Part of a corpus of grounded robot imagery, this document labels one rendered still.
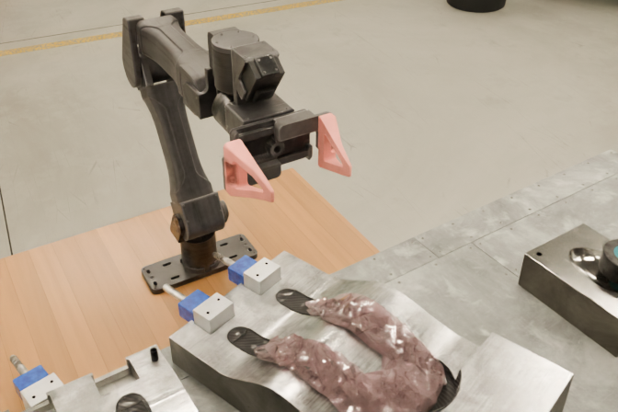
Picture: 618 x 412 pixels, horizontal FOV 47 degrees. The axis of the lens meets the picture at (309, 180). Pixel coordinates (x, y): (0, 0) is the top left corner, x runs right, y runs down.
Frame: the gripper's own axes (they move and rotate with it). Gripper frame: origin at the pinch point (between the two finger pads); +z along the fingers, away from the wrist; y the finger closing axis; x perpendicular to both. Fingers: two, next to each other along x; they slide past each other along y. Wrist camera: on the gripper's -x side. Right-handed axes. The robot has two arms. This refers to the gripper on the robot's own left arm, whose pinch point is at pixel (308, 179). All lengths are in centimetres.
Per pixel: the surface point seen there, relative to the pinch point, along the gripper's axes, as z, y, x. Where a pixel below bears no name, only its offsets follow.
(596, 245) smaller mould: -1, 57, 33
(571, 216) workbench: -14, 68, 40
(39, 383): -20, -31, 35
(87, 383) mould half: -13.0, -25.8, 31.2
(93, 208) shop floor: -179, 8, 122
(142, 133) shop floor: -225, 44, 123
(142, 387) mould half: -8.6, -19.9, 31.2
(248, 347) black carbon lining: -11.4, -3.3, 35.2
